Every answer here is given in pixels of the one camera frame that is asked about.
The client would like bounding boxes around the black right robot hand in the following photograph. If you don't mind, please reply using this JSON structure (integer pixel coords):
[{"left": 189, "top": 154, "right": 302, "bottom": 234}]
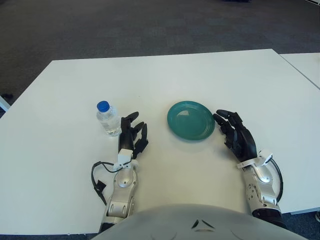
[{"left": 212, "top": 109, "right": 258, "bottom": 162}]

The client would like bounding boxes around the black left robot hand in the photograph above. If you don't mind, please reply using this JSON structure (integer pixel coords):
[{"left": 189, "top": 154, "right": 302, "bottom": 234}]
[{"left": 117, "top": 111, "right": 150, "bottom": 160}]

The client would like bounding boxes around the clear bottle with blue cap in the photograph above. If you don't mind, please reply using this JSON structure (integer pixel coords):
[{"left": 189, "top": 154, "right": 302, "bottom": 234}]
[{"left": 95, "top": 100, "right": 123, "bottom": 138}]

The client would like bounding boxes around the teal round plate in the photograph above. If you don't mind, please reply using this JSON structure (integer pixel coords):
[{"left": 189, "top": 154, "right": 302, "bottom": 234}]
[{"left": 166, "top": 100, "right": 216, "bottom": 143}]

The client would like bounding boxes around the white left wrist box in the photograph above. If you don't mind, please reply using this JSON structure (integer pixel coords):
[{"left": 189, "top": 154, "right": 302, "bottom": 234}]
[{"left": 117, "top": 148, "right": 133, "bottom": 167}]

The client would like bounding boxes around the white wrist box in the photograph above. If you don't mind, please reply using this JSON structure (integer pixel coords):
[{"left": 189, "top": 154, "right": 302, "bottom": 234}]
[
  {"left": 259, "top": 149, "right": 274, "bottom": 166},
  {"left": 117, "top": 148, "right": 133, "bottom": 167}
]

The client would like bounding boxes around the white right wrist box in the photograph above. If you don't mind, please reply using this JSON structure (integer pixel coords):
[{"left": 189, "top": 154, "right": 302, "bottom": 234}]
[{"left": 259, "top": 149, "right": 274, "bottom": 166}]

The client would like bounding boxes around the grey robot torso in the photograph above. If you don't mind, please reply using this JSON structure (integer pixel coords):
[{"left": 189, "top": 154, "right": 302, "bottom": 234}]
[{"left": 91, "top": 203, "right": 320, "bottom": 240}]

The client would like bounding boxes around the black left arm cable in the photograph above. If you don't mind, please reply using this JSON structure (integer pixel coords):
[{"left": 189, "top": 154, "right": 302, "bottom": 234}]
[{"left": 90, "top": 161, "right": 118, "bottom": 205}]

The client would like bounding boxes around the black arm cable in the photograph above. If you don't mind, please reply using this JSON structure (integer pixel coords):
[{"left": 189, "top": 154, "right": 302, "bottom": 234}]
[
  {"left": 271, "top": 158, "right": 285, "bottom": 201},
  {"left": 90, "top": 161, "right": 118, "bottom": 205}
]

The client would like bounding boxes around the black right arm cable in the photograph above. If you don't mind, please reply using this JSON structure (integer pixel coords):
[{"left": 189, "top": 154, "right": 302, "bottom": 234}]
[{"left": 271, "top": 158, "right": 285, "bottom": 201}]

